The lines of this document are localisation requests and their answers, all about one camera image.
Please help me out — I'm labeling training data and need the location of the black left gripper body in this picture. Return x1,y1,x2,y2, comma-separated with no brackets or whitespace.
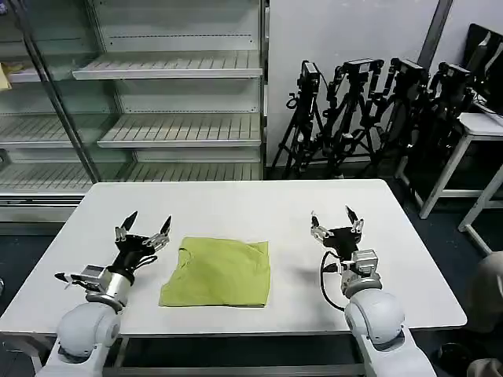
107,233,158,281

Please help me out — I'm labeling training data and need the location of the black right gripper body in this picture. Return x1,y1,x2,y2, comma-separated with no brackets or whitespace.
323,225,363,262

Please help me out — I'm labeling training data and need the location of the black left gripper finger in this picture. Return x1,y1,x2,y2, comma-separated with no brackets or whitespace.
141,214,174,252
113,210,139,243

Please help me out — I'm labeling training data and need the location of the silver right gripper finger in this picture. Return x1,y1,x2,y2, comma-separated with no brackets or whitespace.
309,210,335,241
344,204,366,239

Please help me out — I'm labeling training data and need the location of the yellow-green shirt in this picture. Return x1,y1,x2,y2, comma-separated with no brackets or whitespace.
158,236,272,309

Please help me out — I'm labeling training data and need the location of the empty white display shelf cabinet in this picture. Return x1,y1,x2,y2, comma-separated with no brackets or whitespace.
0,0,270,236

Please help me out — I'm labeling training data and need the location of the beige rounded object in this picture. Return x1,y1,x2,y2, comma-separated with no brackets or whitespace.
466,253,503,335

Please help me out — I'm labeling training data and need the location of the white side table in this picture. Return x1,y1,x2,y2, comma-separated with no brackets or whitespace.
395,112,503,245

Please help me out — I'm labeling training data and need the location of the black computer monitor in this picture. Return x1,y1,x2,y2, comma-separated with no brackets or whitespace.
465,22,503,115

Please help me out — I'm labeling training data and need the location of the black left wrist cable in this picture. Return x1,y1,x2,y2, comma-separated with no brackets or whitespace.
131,254,159,272

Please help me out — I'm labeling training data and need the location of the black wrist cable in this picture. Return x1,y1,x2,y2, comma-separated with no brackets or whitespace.
131,254,159,272
319,251,349,312

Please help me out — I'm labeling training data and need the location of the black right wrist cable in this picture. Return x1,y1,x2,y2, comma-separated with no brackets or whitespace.
319,251,349,312

